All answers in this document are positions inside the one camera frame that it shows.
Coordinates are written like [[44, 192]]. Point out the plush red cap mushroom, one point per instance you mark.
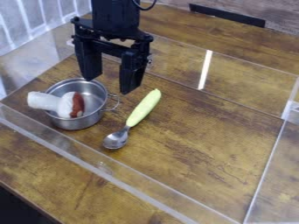
[[67, 106]]

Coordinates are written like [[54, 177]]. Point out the clear acrylic enclosure wall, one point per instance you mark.
[[212, 157]]

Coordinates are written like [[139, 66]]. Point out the black bar on table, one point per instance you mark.
[[247, 20]]

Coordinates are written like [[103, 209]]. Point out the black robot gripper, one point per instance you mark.
[[115, 21]]

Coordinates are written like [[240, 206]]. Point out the clear acrylic triangle bracket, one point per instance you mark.
[[70, 42]]

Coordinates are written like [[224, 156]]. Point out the spoon with green handle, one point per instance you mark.
[[116, 140]]

